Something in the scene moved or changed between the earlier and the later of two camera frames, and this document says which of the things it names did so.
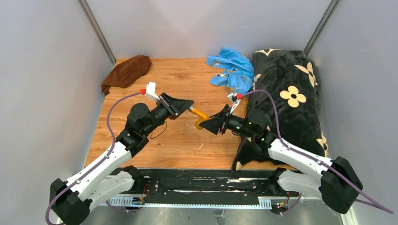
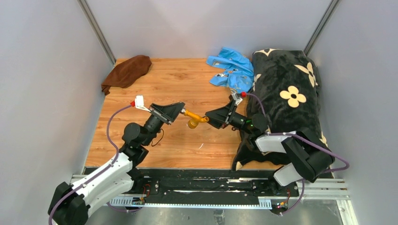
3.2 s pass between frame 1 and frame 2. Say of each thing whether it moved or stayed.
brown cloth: stayed
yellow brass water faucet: moved
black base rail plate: stayed
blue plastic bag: stayed
